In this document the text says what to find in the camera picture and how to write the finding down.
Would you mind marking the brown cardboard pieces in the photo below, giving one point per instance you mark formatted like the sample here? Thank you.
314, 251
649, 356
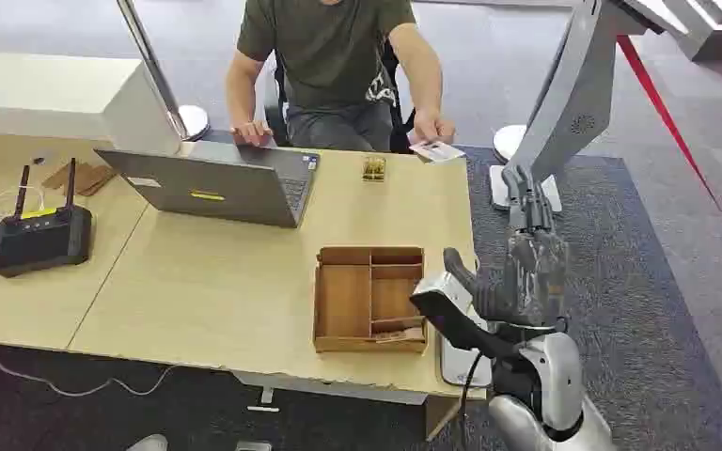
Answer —
81, 177

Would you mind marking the metal pole with round base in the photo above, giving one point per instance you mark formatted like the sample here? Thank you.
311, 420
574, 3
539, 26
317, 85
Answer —
152, 68

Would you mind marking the pale grey foot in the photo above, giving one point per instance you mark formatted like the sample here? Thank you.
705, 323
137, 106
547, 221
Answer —
149, 444
253, 446

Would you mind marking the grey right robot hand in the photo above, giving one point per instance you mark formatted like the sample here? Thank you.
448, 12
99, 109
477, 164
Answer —
532, 280

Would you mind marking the black router with antennas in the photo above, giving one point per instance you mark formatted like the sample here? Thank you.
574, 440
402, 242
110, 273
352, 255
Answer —
40, 239

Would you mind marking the person's right hand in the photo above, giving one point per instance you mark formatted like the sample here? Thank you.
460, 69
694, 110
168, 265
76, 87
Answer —
252, 132

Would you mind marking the white flat plate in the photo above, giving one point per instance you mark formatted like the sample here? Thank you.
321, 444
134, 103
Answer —
457, 367

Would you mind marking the black chair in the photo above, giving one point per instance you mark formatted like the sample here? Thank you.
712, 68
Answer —
402, 124

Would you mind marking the card in wooden box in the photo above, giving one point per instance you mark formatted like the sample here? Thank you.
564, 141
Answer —
401, 336

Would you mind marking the person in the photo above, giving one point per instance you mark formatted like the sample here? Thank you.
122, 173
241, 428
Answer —
330, 56

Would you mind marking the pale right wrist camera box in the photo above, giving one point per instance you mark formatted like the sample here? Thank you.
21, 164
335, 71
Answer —
442, 294

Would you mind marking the white cabinet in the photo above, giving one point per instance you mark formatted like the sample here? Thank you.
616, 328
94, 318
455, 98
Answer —
43, 93

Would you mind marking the small brass holder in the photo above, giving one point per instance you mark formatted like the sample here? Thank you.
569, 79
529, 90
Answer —
373, 169

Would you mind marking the white printed card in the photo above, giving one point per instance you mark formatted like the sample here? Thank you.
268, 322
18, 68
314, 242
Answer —
437, 151

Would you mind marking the person's left hand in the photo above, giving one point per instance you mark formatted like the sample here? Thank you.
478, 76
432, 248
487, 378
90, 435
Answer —
431, 126

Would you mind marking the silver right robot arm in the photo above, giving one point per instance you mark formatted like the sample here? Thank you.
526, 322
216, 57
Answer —
554, 373

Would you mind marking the red floor tape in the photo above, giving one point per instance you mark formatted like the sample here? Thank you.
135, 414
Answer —
666, 118

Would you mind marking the wooden compartment box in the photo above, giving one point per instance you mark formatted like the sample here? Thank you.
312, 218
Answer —
342, 302

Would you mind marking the grey laptop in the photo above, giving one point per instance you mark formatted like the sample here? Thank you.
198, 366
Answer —
211, 187

